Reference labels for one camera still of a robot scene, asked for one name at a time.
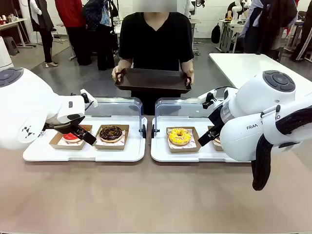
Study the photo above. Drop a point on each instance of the black backpack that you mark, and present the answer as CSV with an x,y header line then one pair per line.
x,y
215,34

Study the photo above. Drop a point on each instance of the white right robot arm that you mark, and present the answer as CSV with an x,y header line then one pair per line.
x,y
253,112

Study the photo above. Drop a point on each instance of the kraft box of yellow donut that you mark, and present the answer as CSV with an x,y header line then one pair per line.
x,y
195,146

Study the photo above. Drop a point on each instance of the black lid hinge knob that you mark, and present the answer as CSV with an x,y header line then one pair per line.
x,y
153,131
144,131

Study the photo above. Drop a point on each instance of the large white side table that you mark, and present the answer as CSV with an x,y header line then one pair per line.
x,y
243,65

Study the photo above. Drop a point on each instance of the person's left forearm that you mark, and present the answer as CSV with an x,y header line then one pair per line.
x,y
186,65

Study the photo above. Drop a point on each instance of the chocolate glazed donut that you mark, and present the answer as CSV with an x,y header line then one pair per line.
x,y
111,133

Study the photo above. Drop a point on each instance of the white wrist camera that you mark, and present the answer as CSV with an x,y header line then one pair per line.
x,y
207,97
89,98

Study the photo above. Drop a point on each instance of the bystander in dark brown clothes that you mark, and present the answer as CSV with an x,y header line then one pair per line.
x,y
304,36

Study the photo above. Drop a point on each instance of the person in black t-shirt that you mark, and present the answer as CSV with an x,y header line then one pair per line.
x,y
156,41

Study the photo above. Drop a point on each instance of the bystander in blue patterned jacket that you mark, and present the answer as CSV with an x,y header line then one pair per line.
x,y
102,31

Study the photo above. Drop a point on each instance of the person's left hand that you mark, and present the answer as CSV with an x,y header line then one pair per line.
x,y
190,75

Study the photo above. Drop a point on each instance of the bystander in black vest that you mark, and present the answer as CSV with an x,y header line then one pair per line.
x,y
44,24

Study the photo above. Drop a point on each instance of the clear plastic display lid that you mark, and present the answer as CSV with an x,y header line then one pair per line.
x,y
178,107
117,107

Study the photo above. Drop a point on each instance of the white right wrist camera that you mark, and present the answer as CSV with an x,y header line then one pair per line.
x,y
207,97

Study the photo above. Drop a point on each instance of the person's right hand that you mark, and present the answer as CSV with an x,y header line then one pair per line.
x,y
116,73

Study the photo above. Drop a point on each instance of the white background work table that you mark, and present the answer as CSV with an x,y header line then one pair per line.
x,y
14,24

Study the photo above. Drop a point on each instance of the white printed paper liner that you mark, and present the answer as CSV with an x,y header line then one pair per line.
x,y
193,143
123,140

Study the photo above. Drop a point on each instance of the grey plastic stool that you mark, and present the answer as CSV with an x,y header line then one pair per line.
x,y
11,45

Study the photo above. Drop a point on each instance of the bystander in red top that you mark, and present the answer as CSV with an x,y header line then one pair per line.
x,y
73,29

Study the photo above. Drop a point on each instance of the white display tray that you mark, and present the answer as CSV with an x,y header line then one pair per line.
x,y
73,156
161,151

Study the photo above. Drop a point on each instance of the kraft box of red donut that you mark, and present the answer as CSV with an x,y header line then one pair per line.
x,y
58,142

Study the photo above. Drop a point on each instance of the bystander in dark long coat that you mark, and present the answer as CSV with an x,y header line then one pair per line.
x,y
268,26

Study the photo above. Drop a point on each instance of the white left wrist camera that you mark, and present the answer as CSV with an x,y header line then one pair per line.
x,y
89,98

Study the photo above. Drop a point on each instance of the kraft box of chocolate donut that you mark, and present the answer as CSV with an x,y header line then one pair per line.
x,y
100,145

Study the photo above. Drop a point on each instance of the yellow sprinkled donut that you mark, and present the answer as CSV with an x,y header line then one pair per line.
x,y
179,136

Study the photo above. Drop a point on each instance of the white air purifier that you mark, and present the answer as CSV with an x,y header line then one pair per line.
x,y
5,56

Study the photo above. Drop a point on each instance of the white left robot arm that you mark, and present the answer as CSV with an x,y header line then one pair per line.
x,y
22,102

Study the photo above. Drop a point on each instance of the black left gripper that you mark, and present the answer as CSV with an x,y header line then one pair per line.
x,y
61,126

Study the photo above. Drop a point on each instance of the red glazed donut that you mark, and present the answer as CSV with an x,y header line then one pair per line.
x,y
70,138

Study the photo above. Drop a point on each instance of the white background desk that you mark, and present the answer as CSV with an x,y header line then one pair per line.
x,y
231,31

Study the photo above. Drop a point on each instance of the purple glazed donut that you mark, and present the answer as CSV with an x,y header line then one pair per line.
x,y
217,141

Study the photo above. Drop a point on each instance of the person's right forearm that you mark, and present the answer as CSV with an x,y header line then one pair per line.
x,y
125,64

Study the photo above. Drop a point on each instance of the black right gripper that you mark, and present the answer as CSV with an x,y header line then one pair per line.
x,y
217,117

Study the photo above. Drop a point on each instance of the dark brown serving tray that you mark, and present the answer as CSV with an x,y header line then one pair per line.
x,y
151,80

